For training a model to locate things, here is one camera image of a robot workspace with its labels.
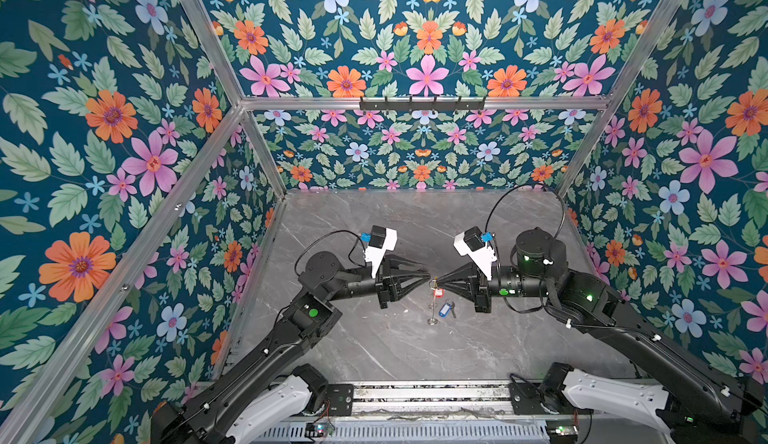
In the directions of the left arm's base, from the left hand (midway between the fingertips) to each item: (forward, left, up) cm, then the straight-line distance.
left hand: (428, 275), depth 53 cm
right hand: (+1, -3, -4) cm, 5 cm away
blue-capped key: (+8, -9, -38) cm, 40 cm away
